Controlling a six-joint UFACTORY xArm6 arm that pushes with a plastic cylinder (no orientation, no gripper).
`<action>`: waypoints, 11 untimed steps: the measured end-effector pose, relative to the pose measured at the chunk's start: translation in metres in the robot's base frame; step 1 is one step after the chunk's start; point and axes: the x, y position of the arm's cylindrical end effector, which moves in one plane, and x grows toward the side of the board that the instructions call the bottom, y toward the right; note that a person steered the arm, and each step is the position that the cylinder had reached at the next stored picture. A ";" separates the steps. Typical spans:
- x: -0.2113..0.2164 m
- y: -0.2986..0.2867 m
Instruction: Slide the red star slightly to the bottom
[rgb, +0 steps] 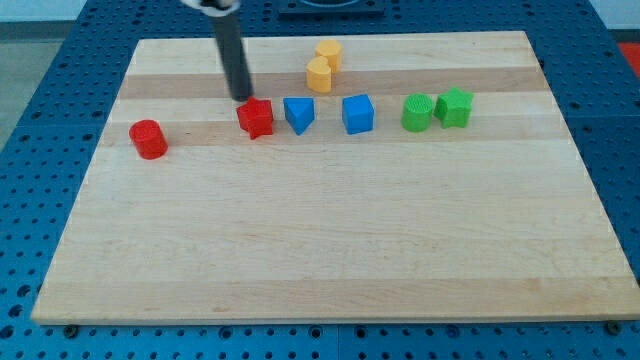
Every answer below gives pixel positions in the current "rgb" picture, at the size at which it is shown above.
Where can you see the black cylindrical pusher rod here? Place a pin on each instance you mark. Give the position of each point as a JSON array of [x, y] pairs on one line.
[[228, 39]]

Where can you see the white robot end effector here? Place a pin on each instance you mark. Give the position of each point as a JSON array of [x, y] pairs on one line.
[[214, 7]]

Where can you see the red star block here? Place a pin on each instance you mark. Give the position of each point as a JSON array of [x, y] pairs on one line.
[[255, 117]]

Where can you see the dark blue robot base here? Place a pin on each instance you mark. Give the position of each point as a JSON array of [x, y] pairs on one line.
[[289, 8]]

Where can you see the green star block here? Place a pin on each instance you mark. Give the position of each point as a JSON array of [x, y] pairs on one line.
[[453, 108]]

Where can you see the yellow heart block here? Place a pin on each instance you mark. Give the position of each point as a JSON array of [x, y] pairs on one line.
[[319, 75]]

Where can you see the yellow cylinder block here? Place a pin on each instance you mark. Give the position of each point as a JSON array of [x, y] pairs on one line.
[[332, 50]]

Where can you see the blue triangle block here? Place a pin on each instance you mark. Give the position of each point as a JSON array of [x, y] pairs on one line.
[[299, 113]]

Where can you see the red cylinder block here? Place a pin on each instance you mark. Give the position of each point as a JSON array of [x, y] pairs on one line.
[[148, 139]]

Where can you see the blue cube block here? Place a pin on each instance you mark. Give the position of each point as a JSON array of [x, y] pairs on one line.
[[357, 114]]

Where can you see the green cylinder block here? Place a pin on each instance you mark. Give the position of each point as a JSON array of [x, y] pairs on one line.
[[417, 112]]

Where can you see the wooden board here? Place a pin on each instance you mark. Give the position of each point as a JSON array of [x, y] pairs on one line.
[[495, 222]]

